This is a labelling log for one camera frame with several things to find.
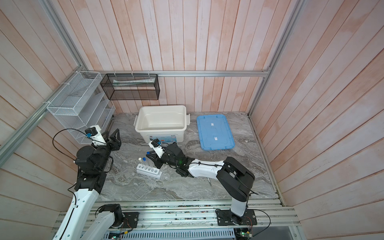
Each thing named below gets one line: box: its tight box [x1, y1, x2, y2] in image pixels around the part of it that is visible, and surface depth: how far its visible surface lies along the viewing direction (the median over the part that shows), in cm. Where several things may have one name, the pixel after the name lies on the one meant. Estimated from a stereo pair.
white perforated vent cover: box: [103, 228, 236, 240], surface depth 71 cm
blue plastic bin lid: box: [196, 114, 235, 151], surface depth 111 cm
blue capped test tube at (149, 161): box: [146, 151, 152, 169], surface depth 83 cm
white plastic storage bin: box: [133, 105, 191, 143], surface depth 103 cm
